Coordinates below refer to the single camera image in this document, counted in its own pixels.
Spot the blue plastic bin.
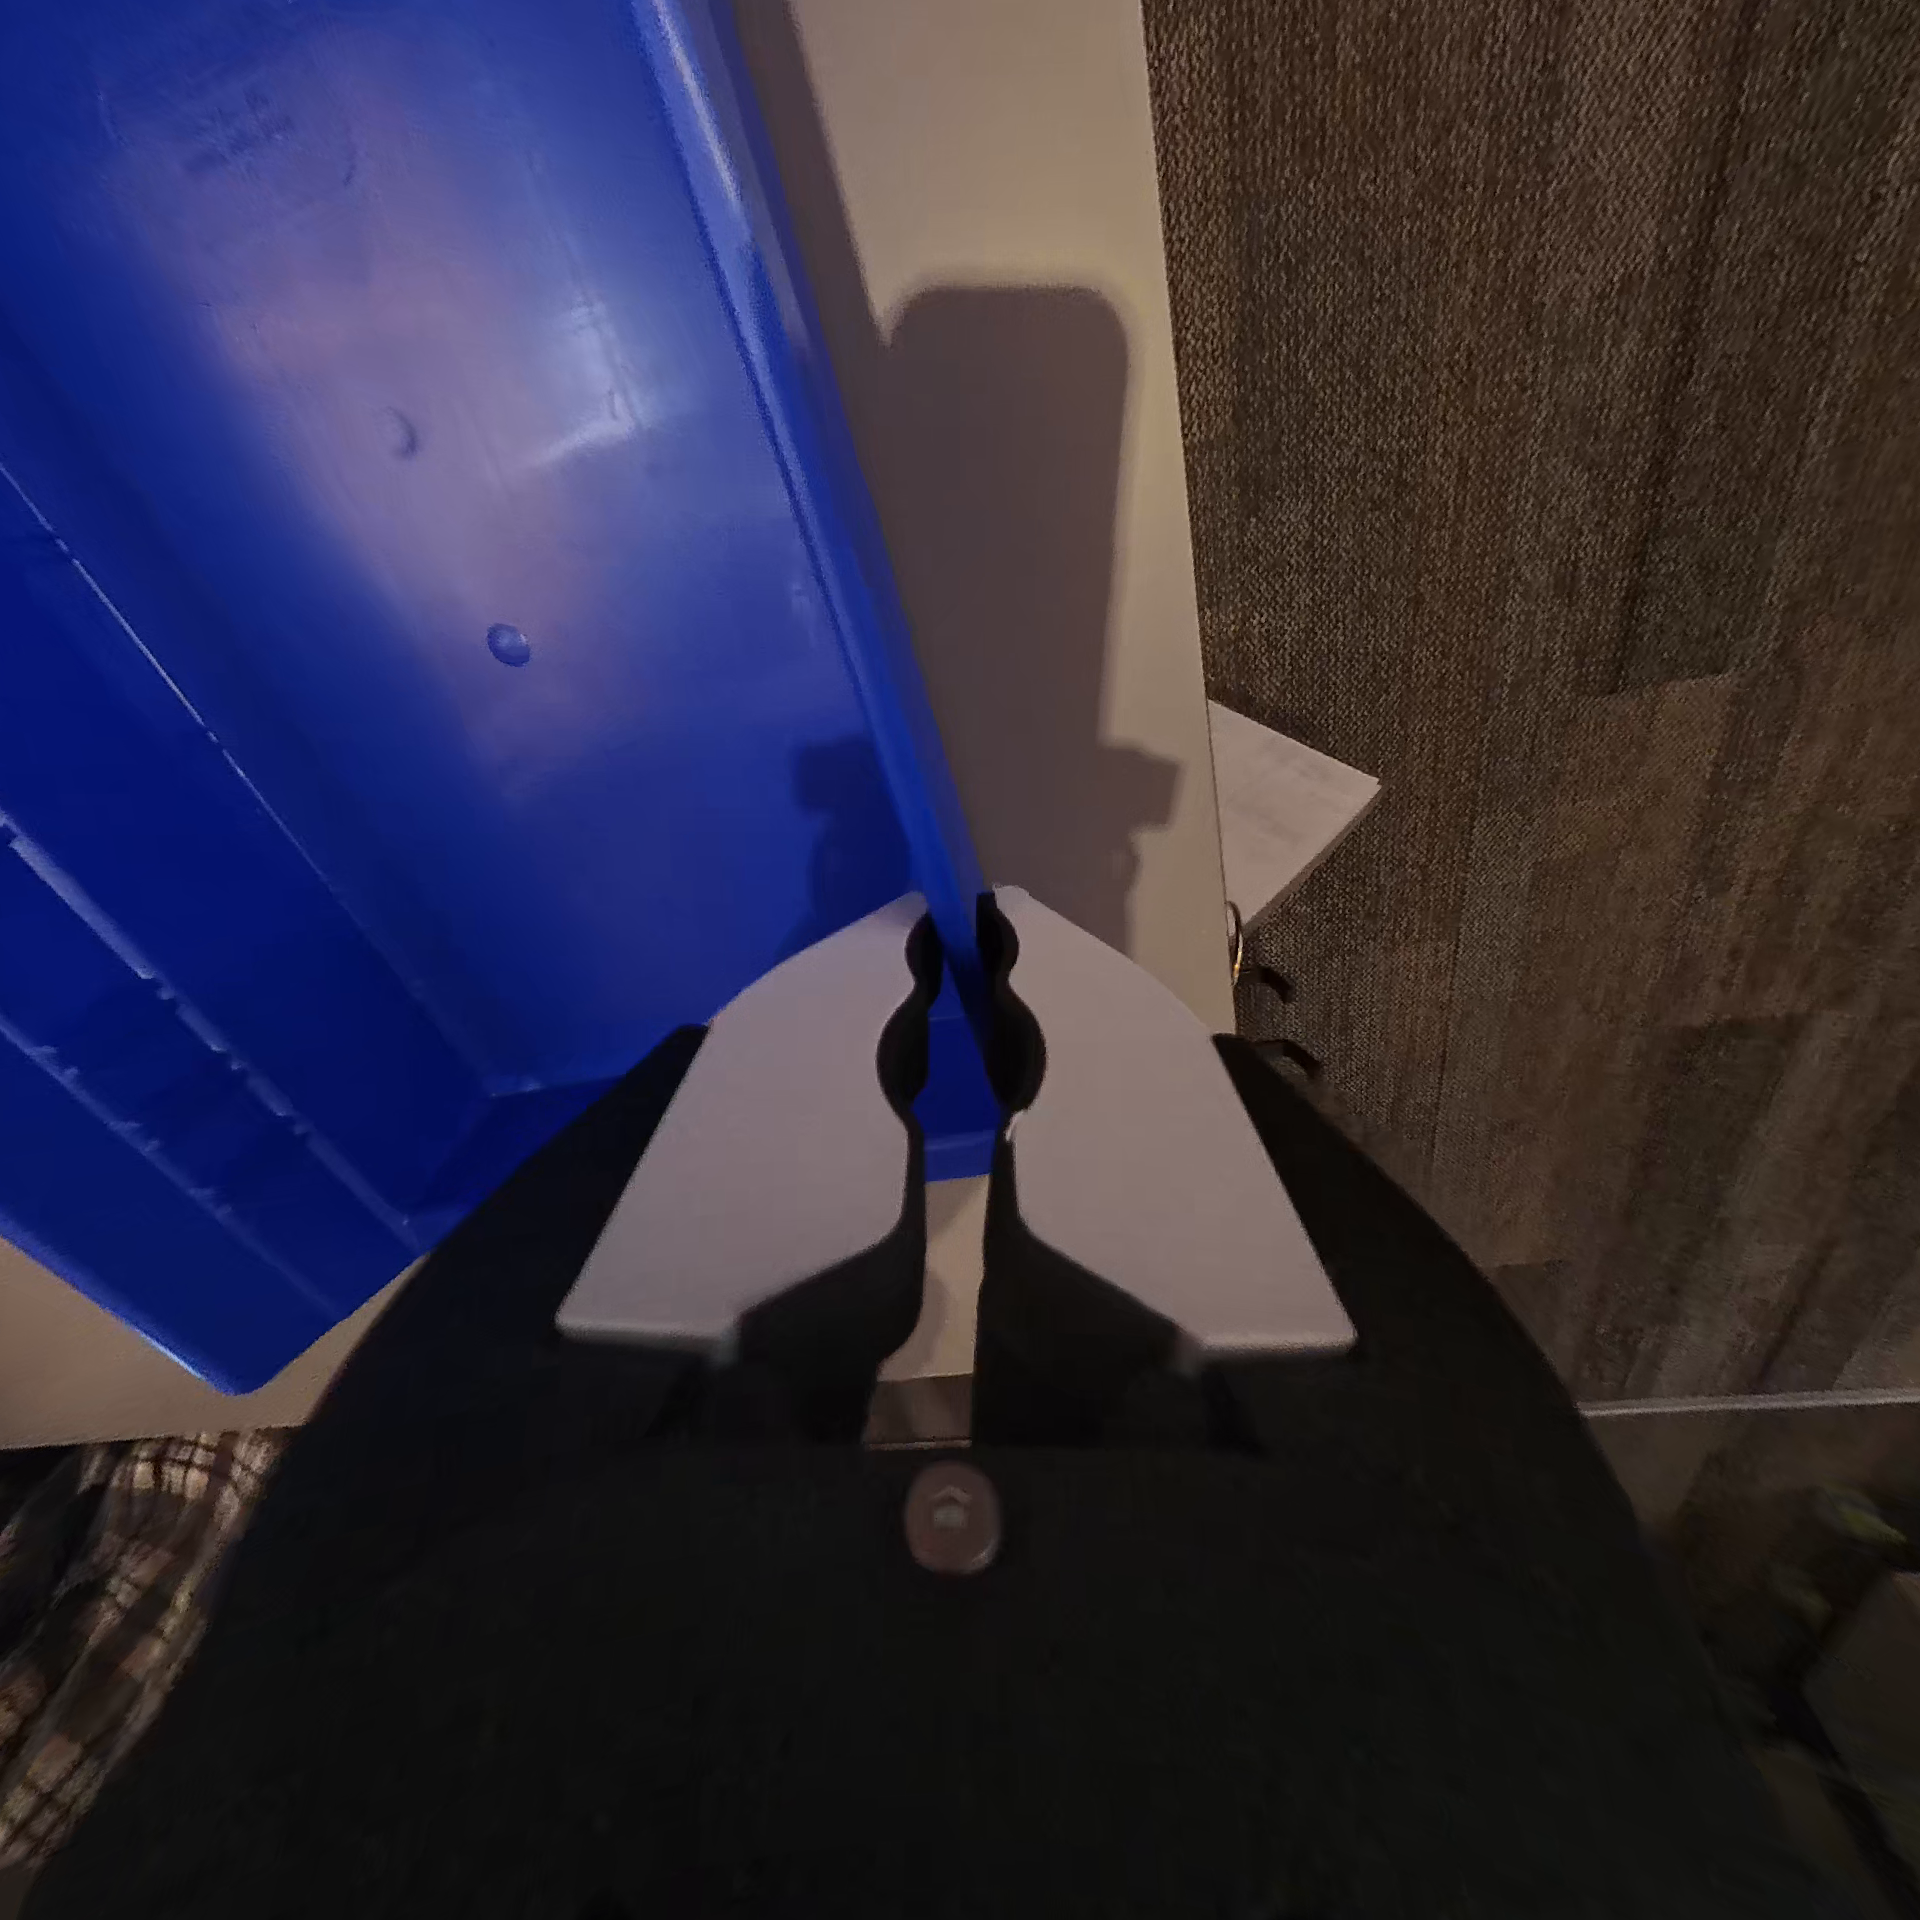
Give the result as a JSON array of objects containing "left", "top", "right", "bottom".
[{"left": 0, "top": 0, "right": 1005, "bottom": 1401}]

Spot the person's plaid shirt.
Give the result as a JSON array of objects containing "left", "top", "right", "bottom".
[{"left": 0, "top": 1423, "right": 295, "bottom": 1882}]

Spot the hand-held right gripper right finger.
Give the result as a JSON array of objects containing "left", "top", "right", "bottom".
[{"left": 967, "top": 884, "right": 1360, "bottom": 1449}]

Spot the white panel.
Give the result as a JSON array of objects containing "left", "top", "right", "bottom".
[{"left": 1211, "top": 701, "right": 1383, "bottom": 938}]

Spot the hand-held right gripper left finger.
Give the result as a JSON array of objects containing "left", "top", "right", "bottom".
[{"left": 557, "top": 884, "right": 951, "bottom": 1449}]

